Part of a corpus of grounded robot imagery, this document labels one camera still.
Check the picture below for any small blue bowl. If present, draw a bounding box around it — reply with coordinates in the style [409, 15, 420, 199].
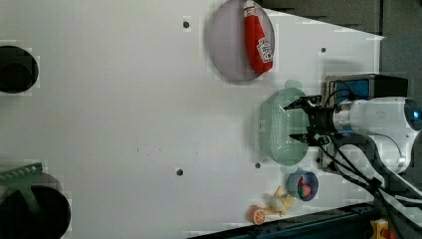
[288, 169, 318, 201]

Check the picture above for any black cylinder container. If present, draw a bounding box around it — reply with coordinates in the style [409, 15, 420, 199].
[1, 173, 72, 239]

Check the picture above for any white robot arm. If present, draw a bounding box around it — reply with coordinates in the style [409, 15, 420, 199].
[284, 96, 421, 173]

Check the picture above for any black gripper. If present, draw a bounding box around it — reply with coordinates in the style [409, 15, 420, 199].
[285, 95, 336, 146]

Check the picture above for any black camera mount cylinder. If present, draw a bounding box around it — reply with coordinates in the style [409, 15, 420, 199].
[0, 46, 39, 94]

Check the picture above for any peeled banana toy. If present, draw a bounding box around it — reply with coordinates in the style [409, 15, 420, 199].
[264, 186, 296, 217]

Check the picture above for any grey round plate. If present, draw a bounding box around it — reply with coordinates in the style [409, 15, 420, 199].
[206, 0, 261, 81]

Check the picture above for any orange slice toy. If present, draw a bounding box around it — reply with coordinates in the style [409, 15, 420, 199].
[249, 205, 266, 225]

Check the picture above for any black toaster oven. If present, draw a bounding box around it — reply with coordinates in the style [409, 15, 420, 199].
[326, 75, 408, 168]

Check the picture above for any mint green strainer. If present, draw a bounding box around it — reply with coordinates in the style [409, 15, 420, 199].
[256, 80, 309, 168]

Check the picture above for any green spatula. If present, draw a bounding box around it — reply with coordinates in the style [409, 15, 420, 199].
[0, 162, 43, 213]

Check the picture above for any pink strawberry toy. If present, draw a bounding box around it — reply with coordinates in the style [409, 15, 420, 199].
[298, 184, 311, 197]

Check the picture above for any red ketchup bottle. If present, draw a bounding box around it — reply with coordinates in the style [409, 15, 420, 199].
[243, 0, 273, 74]

